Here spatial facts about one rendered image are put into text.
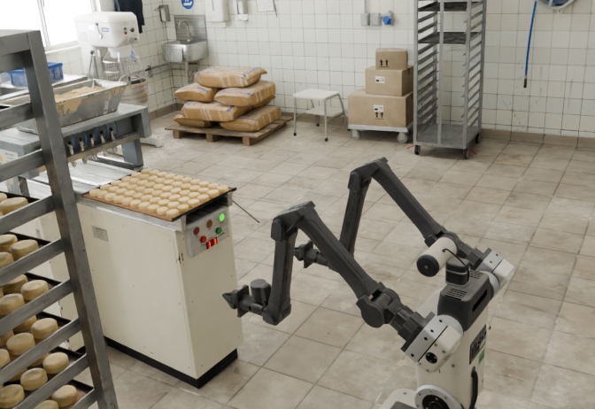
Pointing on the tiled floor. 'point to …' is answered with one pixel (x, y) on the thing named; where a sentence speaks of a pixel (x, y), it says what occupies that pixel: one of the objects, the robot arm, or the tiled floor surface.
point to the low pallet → (229, 131)
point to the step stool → (320, 106)
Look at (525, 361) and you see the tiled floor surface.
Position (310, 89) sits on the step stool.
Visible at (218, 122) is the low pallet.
